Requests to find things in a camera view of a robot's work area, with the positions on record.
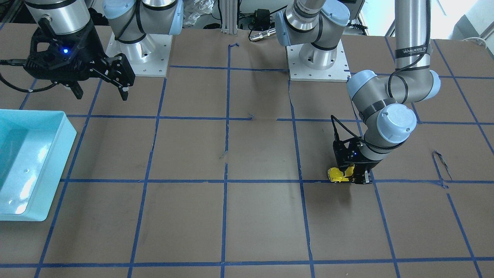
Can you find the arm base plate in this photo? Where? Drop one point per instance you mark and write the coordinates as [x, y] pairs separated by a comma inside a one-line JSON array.
[[148, 58], [306, 63]]

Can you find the aluminium frame post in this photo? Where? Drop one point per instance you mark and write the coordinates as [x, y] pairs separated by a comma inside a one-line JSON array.
[[229, 16]]

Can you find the light blue plastic bin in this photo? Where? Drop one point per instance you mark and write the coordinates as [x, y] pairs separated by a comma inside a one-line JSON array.
[[34, 149]]

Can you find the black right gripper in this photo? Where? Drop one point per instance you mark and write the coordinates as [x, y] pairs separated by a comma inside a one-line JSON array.
[[89, 49]]

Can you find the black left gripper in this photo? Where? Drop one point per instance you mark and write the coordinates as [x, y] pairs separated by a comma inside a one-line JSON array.
[[364, 166]]

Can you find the yellow beetle toy car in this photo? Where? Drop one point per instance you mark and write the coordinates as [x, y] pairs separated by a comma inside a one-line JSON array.
[[337, 176]]

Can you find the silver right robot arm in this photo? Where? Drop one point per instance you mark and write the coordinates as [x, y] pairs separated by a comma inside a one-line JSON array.
[[129, 20]]

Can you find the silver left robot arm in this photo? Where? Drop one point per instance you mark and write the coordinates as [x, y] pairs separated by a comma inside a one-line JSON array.
[[318, 25]]

